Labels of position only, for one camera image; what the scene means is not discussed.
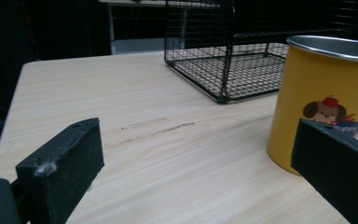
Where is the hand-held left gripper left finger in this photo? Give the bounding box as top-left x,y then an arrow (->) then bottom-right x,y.
15,117 -> 105,224

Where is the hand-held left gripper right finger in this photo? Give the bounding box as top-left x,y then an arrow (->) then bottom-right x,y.
290,118 -> 358,224

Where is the yellow metal cup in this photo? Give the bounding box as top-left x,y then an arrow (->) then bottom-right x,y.
266,35 -> 358,175

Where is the black wire rack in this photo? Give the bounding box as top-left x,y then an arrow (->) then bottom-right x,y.
163,0 -> 358,105

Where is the white table frame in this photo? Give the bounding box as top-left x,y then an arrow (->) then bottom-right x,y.
98,0 -> 222,56

